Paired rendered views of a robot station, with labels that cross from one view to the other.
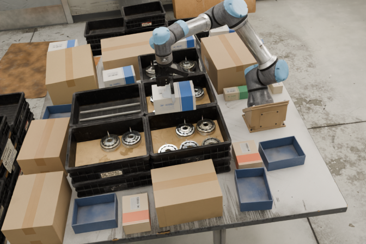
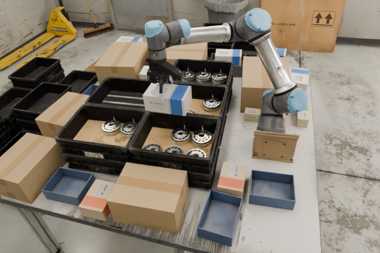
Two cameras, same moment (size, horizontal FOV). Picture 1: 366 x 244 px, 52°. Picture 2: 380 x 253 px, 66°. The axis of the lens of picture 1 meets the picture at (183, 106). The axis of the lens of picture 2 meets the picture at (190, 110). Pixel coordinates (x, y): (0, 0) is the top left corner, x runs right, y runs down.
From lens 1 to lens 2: 0.71 m
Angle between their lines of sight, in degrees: 17
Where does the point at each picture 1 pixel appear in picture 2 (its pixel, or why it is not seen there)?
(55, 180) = (48, 145)
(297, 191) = (270, 238)
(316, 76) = (372, 125)
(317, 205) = not seen: outside the picture
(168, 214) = (120, 211)
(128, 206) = (94, 190)
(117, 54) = not seen: hidden behind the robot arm
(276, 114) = (283, 146)
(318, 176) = (303, 229)
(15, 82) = not seen: hidden behind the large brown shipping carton
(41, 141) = (62, 109)
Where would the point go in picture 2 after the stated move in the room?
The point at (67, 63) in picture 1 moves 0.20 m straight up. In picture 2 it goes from (120, 53) to (115, 29)
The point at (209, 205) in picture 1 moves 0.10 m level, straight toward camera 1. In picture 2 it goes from (162, 217) to (150, 239)
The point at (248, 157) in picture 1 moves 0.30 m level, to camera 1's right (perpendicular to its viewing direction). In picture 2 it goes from (230, 181) to (297, 196)
